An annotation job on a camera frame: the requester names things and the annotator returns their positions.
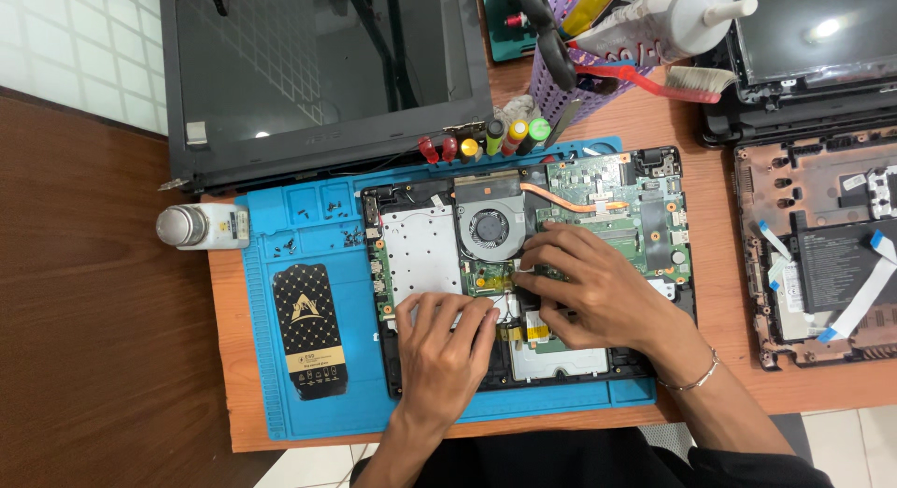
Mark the person's right hand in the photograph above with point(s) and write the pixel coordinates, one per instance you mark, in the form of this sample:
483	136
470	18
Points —
602	292

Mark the person's left hand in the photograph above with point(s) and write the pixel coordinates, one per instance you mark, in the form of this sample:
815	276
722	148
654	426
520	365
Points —
441	362

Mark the black laptop base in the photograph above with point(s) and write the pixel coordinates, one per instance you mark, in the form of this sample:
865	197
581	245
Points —
631	214

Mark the copper heat pipe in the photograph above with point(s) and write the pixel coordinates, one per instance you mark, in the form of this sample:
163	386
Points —
574	206

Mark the blue silicone repair mat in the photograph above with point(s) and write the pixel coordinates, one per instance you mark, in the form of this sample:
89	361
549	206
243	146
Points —
315	376

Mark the black laptop cooling fan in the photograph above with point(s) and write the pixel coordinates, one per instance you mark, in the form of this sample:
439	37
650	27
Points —
488	228

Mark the black packet with gold print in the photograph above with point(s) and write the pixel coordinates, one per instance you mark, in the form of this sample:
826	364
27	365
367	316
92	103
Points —
310	334

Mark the person's black clothing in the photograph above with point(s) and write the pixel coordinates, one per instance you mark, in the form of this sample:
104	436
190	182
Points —
595	460

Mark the metal pry tool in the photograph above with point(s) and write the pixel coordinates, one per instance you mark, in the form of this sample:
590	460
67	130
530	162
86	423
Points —
562	123

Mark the scattered small black screws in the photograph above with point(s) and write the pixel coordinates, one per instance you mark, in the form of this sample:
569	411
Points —
329	228

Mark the yellow and red screwdriver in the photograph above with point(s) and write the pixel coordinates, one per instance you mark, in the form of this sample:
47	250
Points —
515	136

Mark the green and black screwdriver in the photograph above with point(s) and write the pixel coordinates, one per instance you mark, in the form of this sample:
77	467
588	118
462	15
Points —
495	136

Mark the yellow capped screwdriver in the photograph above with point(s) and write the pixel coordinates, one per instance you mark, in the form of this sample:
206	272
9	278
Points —
469	149

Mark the crumpled white cloth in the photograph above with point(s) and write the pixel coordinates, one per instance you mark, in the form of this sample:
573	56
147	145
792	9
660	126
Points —
517	109

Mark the purple plastic basket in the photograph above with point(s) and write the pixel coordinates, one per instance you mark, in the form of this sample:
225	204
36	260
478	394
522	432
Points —
553	88

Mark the laptop bottom case with battery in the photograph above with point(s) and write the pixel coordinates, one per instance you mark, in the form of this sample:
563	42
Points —
813	214

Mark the white bottle with metal cap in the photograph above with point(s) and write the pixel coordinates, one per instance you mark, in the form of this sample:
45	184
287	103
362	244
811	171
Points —
210	226

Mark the teal plastic box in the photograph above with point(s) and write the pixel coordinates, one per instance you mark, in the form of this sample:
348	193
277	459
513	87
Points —
508	39

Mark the white glue tube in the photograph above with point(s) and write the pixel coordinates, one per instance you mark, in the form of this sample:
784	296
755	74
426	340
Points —
666	22

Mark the yellow tool in basket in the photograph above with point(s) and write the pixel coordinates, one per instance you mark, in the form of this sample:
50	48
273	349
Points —
588	8

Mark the dismantled black laptop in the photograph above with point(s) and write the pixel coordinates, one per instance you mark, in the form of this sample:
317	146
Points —
806	53

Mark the black laptop screen lid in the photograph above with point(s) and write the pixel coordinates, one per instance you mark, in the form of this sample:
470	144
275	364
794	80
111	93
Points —
315	60

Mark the silver hard drive bracket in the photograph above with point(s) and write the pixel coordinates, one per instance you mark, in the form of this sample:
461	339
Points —
419	253

